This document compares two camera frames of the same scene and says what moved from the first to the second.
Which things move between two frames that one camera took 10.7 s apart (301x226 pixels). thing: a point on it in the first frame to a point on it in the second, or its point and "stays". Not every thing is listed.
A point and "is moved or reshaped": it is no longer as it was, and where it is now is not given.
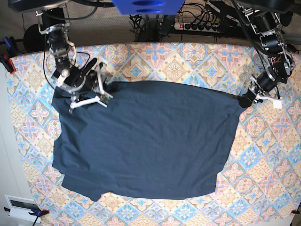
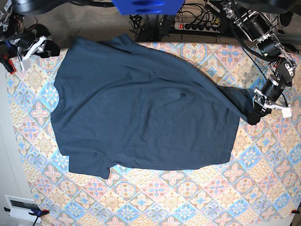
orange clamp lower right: [295, 211] stays
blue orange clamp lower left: [37, 213] stays
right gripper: [261, 88] to [271, 94]
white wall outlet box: [20, 207] stays
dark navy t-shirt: [154, 140] is moved or reshaped
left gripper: [85, 85] to [30, 45]
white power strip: [185, 26] stays
